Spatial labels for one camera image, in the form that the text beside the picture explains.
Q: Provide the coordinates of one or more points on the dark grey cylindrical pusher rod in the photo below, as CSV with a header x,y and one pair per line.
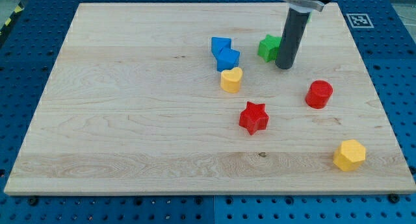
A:
x,y
293,31

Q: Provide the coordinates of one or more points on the green star block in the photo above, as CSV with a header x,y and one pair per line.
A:
x,y
269,47

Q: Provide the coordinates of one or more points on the red star block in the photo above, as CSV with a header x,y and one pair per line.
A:
x,y
254,117

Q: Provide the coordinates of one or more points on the white fiducial marker tag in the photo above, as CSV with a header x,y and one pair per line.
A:
x,y
360,21

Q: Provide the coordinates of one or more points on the red cylinder block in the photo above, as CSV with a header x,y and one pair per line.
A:
x,y
318,94

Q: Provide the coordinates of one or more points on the blue cube block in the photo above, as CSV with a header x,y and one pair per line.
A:
x,y
227,59

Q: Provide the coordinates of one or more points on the blue triangle block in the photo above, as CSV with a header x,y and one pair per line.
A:
x,y
218,43

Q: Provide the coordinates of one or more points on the yellow heart block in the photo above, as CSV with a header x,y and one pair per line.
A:
x,y
230,80

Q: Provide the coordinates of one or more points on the light wooden board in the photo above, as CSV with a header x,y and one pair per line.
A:
x,y
133,106

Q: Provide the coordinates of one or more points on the yellow hexagon block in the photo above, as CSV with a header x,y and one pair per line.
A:
x,y
350,155

